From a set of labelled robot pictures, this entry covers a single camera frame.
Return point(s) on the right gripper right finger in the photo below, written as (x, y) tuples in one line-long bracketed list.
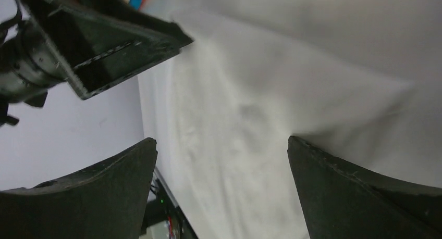
[(342, 200)]

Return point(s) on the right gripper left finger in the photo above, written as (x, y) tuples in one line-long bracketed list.
[(104, 200)]

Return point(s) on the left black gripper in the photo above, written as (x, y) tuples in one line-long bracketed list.
[(96, 52)]

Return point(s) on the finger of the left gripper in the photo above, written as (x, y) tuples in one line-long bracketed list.
[(113, 13)]

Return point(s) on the white t shirt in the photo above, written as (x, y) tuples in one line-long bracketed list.
[(236, 95)]

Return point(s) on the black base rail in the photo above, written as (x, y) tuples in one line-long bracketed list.
[(163, 217)]

